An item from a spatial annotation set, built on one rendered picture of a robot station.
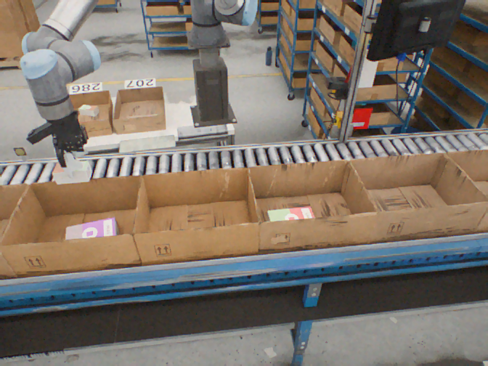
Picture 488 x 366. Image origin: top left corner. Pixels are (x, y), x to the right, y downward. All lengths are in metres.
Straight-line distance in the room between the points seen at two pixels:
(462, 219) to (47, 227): 1.48
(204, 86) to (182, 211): 0.91
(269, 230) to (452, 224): 0.65
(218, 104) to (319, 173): 0.93
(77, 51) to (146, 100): 1.39
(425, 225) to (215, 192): 0.76
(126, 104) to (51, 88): 1.42
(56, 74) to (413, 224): 1.18
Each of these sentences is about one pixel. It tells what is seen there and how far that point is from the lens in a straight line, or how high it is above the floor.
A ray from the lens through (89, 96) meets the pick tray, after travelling 2.54.
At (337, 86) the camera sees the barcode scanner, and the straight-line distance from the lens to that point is 1.97.
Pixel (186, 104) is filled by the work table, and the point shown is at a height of 0.75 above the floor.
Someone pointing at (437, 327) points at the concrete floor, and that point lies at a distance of 2.37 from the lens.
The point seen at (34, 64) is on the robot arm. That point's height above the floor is 1.52.
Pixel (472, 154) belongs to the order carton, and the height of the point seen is 1.03.
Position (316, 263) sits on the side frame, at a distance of 1.24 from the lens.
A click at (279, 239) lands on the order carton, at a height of 0.96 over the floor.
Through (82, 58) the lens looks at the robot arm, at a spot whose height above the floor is 1.49.
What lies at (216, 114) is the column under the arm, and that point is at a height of 0.80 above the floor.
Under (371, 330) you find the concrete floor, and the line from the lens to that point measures 2.23.
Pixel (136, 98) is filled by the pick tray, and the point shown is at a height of 0.78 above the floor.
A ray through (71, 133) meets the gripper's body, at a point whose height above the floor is 1.30.
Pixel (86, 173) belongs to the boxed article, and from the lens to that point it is 1.26.
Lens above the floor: 1.88
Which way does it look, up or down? 40 degrees down
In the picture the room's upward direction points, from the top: straight up
